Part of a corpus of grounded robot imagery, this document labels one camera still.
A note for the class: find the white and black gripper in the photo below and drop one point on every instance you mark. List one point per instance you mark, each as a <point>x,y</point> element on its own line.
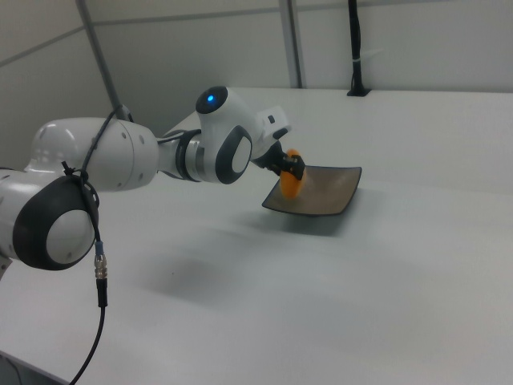
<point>272,122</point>

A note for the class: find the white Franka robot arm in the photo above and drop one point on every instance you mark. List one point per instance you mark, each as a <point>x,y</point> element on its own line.
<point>128,156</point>

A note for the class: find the square brown ceramic plate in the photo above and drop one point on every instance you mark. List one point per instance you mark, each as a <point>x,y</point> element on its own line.
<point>328,193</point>

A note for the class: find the grey partition corner post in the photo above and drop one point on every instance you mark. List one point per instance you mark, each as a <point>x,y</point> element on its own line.
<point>292,40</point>

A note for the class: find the black camera stand white tie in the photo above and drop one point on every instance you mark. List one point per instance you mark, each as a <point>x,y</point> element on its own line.
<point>356,40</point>

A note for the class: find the grey partition end post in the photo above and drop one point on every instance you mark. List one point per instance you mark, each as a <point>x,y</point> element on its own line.
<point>98,56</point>

